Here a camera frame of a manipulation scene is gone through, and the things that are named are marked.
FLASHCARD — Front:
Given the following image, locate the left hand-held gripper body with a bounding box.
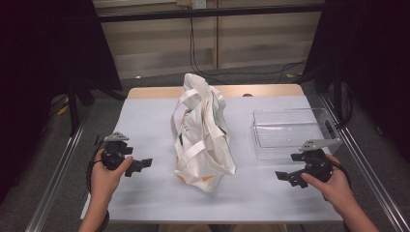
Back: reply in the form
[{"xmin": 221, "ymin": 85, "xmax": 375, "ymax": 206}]
[{"xmin": 101, "ymin": 131, "xmax": 130, "ymax": 172}]

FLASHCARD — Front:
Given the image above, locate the white canvas tote bag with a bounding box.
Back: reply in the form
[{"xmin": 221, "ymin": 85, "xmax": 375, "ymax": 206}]
[{"xmin": 170, "ymin": 72, "xmax": 237, "ymax": 193}]

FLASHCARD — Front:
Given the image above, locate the black hanging cable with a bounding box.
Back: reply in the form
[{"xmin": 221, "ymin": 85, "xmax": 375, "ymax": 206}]
[{"xmin": 188, "ymin": 17, "xmax": 308, "ymax": 85}]

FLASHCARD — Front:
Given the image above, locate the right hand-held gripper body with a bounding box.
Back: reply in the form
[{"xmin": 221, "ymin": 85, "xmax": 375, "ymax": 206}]
[{"xmin": 299, "ymin": 138, "xmax": 342, "ymax": 183}]

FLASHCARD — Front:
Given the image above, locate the clear plastic container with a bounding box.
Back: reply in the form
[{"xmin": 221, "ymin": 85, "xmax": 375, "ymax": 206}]
[{"xmin": 250, "ymin": 107, "xmax": 343, "ymax": 161}]

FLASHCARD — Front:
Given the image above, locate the person's right hand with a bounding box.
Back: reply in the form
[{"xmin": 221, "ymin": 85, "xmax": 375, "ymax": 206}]
[{"xmin": 301, "ymin": 154, "xmax": 356, "ymax": 216}]

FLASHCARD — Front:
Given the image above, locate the black curtain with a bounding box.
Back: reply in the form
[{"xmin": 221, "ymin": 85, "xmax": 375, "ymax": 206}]
[
  {"xmin": 0, "ymin": 0, "xmax": 124, "ymax": 205},
  {"xmin": 303, "ymin": 0, "xmax": 410, "ymax": 162}
]

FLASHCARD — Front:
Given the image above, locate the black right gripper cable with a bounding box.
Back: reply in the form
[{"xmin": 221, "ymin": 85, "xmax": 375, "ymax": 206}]
[{"xmin": 332, "ymin": 159, "xmax": 355, "ymax": 196}]

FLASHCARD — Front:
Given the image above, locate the black metal stand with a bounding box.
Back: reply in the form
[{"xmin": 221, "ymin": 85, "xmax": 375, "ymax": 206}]
[
  {"xmin": 66, "ymin": 78, "xmax": 128, "ymax": 137},
  {"xmin": 332, "ymin": 64, "xmax": 355, "ymax": 129}
]

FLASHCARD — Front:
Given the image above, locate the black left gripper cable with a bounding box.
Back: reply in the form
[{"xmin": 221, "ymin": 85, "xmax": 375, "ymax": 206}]
[{"xmin": 85, "ymin": 134, "xmax": 104, "ymax": 194}]

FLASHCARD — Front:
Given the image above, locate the person's left hand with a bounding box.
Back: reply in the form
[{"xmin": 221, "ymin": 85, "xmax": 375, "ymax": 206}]
[{"xmin": 90, "ymin": 149, "xmax": 134, "ymax": 202}]

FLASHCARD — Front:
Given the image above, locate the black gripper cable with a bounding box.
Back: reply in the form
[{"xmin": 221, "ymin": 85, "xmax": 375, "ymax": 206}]
[
  {"xmin": 332, "ymin": 159, "xmax": 355, "ymax": 196},
  {"xmin": 85, "ymin": 134, "xmax": 104, "ymax": 194}
]

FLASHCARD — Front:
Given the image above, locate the aluminium rail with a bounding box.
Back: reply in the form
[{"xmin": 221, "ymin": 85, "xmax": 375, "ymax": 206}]
[
  {"xmin": 24, "ymin": 105, "xmax": 93, "ymax": 232},
  {"xmin": 318, "ymin": 94, "xmax": 410, "ymax": 232}
]

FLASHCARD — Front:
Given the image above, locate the black horizontal bar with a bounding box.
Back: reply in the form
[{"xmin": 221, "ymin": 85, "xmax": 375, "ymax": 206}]
[{"xmin": 96, "ymin": 3, "xmax": 327, "ymax": 23}]

